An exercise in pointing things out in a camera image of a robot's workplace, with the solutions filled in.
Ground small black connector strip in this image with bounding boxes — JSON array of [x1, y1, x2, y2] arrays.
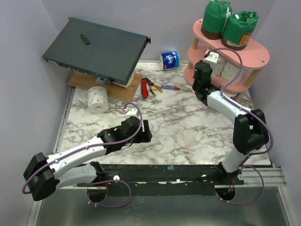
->
[[80, 33, 91, 45]]

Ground blue handled screwdriver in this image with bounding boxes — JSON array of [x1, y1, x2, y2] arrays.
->
[[160, 85, 191, 92]]

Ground wooden board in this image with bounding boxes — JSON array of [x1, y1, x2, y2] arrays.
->
[[67, 72, 143, 102]]

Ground pink three-tier shelf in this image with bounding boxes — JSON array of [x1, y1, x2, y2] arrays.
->
[[184, 18, 270, 101]]

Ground black metal base rail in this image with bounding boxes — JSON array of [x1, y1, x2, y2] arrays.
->
[[92, 163, 244, 196]]

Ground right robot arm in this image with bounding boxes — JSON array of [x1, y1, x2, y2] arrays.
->
[[192, 60, 269, 185]]

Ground blue wrapped roll at back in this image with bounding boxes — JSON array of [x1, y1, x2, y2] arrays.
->
[[159, 51, 180, 71]]

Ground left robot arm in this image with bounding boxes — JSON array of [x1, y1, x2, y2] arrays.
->
[[22, 116, 152, 201]]

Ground white floral paper towel roll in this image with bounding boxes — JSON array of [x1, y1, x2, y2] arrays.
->
[[221, 60, 245, 84]]

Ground dark grey network switch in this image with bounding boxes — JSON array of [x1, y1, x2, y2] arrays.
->
[[42, 17, 151, 85]]

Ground yellow handled pliers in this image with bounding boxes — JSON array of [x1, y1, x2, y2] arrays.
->
[[145, 77, 163, 97]]

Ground red handled cutter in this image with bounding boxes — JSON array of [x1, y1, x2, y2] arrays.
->
[[141, 78, 149, 98]]

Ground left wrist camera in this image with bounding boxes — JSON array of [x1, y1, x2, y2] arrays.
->
[[125, 107, 139, 118]]

